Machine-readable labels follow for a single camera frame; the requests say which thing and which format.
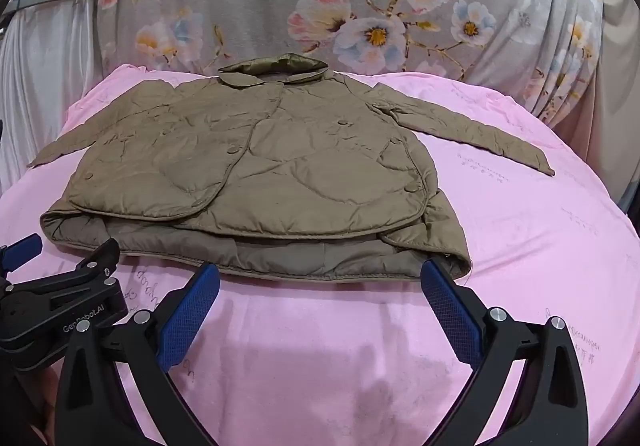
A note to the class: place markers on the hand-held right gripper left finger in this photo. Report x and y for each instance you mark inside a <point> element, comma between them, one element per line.
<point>187,321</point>

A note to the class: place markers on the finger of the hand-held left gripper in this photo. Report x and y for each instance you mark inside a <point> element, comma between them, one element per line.
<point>97,258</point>
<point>22,246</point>

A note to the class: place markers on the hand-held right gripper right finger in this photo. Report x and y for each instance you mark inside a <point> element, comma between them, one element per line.
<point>452,316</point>

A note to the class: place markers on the olive quilted jacket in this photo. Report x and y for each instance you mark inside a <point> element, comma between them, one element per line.
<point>280,160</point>

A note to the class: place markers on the pink bed sheet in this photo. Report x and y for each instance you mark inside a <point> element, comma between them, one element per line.
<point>325,351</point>

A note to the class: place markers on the white satin curtain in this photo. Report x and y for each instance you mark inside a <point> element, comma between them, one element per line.
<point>45,90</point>

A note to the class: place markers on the grey floral blanket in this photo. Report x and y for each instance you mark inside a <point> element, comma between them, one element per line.
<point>260,0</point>

